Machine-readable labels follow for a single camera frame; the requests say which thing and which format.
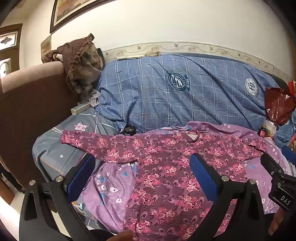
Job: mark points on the grey star-print pillow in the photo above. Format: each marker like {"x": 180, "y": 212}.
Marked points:
{"x": 57, "y": 148}

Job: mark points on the framed wall picture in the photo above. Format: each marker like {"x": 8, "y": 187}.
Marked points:
{"x": 69, "y": 11}

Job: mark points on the brown patterned cloth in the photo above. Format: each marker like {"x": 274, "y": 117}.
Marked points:
{"x": 81, "y": 67}

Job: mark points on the maroon floral shirt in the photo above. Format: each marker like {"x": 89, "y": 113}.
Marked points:
{"x": 166, "y": 171}

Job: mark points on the small black object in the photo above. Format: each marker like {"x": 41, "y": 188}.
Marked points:
{"x": 128, "y": 130}

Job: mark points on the wooden door with glass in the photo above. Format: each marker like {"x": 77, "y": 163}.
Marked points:
{"x": 9, "y": 48}

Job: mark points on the small red box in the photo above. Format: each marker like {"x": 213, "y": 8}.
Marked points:
{"x": 263, "y": 132}

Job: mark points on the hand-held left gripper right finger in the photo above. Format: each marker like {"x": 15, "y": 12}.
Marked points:
{"x": 203, "y": 176}

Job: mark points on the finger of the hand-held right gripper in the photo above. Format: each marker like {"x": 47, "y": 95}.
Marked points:
{"x": 289, "y": 153}
{"x": 270, "y": 162}

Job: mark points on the person's left hand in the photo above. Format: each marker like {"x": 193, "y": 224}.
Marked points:
{"x": 118, "y": 236}

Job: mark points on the purple floral blanket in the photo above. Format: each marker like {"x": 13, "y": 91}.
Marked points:
{"x": 108, "y": 192}

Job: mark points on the red plastic bag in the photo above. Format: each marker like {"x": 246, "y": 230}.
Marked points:
{"x": 278, "y": 104}

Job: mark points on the small cardboard box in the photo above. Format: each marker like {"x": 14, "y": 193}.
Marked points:
{"x": 79, "y": 109}

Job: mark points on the light blue cloth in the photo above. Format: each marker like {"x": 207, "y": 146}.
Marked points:
{"x": 285, "y": 134}

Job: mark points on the small wall poster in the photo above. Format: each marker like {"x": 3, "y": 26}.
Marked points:
{"x": 46, "y": 45}

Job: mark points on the person's right hand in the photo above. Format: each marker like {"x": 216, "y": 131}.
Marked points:
{"x": 277, "y": 222}

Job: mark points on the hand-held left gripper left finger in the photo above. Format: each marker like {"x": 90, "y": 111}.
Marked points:
{"x": 81, "y": 173}

